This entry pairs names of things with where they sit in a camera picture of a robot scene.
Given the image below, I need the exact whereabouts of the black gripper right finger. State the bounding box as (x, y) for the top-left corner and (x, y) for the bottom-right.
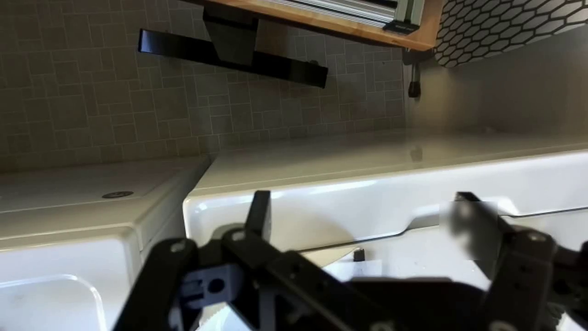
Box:
(449, 190), (588, 331)

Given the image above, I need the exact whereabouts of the wooden cart board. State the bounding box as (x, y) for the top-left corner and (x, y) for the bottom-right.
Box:
(199, 0), (447, 54)

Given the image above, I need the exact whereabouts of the white top-load washer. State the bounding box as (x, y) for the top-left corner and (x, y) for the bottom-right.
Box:
(183, 131), (588, 331)

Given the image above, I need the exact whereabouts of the black stand base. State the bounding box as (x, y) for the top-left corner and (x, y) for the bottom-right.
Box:
(137, 4), (332, 91)

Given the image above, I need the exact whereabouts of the aluminium extrusion rail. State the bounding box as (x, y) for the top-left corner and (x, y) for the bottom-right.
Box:
(286, 0), (427, 34)

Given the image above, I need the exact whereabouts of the black levelling foot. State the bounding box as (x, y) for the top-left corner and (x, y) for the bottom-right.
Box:
(405, 59), (427, 102)

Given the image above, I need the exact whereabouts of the black hexagon mesh panel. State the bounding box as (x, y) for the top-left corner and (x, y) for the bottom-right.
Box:
(431, 0), (588, 70)

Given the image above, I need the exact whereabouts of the white utility sink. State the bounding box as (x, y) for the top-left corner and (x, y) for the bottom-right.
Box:
(0, 155), (214, 331)

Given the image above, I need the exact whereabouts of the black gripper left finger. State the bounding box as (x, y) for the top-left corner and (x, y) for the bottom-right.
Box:
(113, 190), (401, 331)

